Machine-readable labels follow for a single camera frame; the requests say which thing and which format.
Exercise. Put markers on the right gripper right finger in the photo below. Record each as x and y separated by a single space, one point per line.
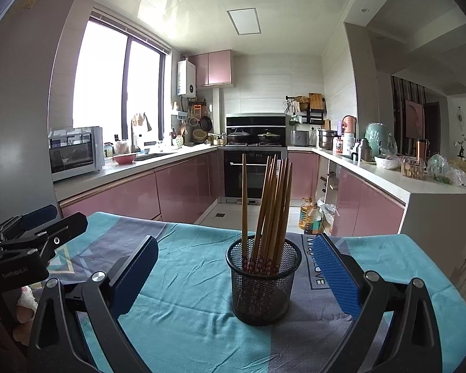
412 342

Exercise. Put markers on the teal grey tablecloth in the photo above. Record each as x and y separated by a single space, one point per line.
182 319

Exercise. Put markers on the left hand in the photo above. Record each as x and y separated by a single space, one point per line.
26 308

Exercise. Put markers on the teal kitchen appliance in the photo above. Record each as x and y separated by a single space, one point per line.
379 139

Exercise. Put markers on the pink upper wall cabinet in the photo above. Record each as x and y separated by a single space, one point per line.
213 69

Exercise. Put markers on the white water heater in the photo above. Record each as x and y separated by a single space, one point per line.
186 79

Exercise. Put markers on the black built-in oven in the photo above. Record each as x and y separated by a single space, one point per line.
252 138

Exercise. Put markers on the oil bottle on floor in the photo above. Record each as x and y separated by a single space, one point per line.
313 220

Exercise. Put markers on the silver microwave oven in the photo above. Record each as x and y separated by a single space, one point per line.
75 151

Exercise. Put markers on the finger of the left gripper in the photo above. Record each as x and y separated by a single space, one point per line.
35 217
60 233

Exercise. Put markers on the pink kitchen cabinets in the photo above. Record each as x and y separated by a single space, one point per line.
181 187

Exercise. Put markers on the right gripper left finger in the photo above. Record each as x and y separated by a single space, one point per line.
57 342

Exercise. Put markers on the black mesh utensil holder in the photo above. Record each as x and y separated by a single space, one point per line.
262 299

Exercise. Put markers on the steel stock pot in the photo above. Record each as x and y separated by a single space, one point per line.
325 138

